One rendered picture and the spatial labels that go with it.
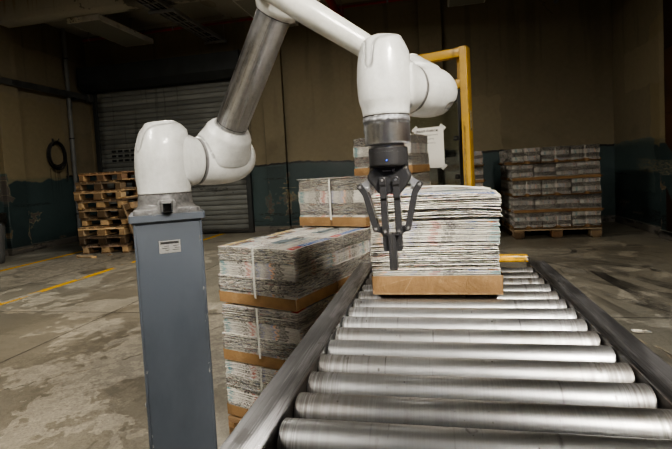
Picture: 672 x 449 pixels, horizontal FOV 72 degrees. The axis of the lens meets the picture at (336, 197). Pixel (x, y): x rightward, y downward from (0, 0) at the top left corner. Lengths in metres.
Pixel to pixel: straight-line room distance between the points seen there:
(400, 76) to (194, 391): 1.09
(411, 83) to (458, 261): 0.41
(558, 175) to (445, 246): 6.14
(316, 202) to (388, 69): 1.45
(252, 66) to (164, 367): 0.90
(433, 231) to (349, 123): 7.80
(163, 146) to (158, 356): 0.60
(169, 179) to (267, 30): 0.51
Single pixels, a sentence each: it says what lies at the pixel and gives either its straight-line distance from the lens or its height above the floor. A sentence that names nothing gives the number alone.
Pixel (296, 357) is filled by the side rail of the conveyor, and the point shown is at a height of 0.80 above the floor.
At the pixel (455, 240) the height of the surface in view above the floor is 0.93.
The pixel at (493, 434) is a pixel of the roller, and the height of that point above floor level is 0.80.
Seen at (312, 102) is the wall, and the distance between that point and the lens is 9.01.
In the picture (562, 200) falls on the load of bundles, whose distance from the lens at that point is 7.20.
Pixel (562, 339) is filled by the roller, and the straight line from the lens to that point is 0.89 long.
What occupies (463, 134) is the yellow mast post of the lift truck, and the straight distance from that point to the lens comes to 3.12.
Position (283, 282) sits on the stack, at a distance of 1.70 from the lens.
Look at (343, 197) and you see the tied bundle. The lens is 2.18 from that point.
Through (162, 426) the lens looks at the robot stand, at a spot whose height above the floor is 0.39.
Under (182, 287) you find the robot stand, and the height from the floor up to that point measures 0.78.
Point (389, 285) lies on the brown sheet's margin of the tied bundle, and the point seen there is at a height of 0.83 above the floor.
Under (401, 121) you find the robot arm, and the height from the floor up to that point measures 1.18.
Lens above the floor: 1.09
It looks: 3 degrees down
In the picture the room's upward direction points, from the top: 3 degrees counter-clockwise
